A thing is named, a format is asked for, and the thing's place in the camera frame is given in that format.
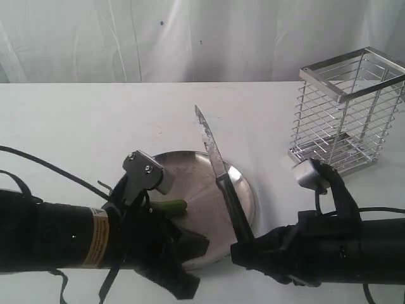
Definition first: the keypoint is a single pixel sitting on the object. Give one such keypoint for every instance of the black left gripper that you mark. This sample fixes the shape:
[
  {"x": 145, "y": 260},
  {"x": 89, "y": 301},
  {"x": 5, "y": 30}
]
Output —
[{"x": 150, "y": 243}]

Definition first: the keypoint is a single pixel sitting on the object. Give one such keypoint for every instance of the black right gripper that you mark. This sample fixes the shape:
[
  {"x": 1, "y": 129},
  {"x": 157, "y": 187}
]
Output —
[{"x": 274, "y": 255}]

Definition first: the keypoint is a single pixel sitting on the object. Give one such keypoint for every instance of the green cucumber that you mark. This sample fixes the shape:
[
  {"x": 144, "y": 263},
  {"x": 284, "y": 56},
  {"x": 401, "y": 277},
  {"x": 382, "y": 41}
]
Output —
[{"x": 171, "y": 208}]

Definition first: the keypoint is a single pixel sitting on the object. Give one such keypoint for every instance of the black handled kitchen knife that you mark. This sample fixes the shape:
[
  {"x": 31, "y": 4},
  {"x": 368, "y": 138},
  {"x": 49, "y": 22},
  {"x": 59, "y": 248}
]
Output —
[{"x": 240, "y": 224}]

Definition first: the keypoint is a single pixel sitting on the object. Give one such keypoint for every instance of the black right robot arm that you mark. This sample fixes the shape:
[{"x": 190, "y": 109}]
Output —
[{"x": 325, "y": 248}]

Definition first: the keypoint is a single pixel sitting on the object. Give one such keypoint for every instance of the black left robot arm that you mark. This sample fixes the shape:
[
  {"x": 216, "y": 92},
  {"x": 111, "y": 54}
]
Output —
[{"x": 37, "y": 236}]

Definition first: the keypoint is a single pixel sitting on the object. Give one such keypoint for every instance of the white backdrop curtain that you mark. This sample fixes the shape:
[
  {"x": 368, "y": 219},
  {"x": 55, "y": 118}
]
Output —
[{"x": 187, "y": 41}]

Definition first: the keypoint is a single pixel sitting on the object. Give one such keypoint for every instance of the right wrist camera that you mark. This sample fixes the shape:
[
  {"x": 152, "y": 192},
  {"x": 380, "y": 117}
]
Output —
[{"x": 307, "y": 176}]

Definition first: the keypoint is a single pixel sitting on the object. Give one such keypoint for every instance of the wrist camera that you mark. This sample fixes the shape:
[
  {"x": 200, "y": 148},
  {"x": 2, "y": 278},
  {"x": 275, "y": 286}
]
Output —
[
  {"x": 144, "y": 173},
  {"x": 307, "y": 176}
]

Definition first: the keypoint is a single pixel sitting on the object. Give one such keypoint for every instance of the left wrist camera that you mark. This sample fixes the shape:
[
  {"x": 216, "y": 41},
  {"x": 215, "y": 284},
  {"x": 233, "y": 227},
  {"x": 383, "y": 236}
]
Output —
[{"x": 144, "y": 173}]

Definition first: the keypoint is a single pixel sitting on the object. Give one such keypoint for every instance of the chrome wire utensil holder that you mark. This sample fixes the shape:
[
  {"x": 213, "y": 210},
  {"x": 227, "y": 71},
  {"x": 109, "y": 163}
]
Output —
[{"x": 345, "y": 108}]

